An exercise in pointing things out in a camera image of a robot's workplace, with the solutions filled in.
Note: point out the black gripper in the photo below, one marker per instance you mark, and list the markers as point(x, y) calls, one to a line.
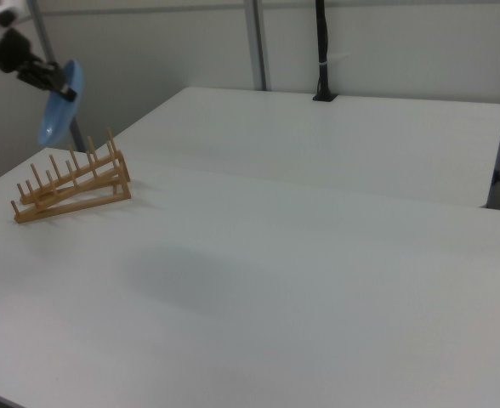
point(9, 53)

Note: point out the blue plastic plate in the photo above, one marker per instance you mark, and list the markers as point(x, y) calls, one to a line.
point(60, 115)

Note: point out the wooden plate rack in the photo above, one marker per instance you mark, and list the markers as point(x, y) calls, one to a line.
point(84, 200)

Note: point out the white side table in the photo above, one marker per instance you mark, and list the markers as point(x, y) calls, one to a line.
point(318, 144)

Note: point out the grey aluminium partition post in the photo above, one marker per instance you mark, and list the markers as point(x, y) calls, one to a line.
point(258, 42)

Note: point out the black camera pole with base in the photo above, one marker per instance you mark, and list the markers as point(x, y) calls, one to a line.
point(323, 51)

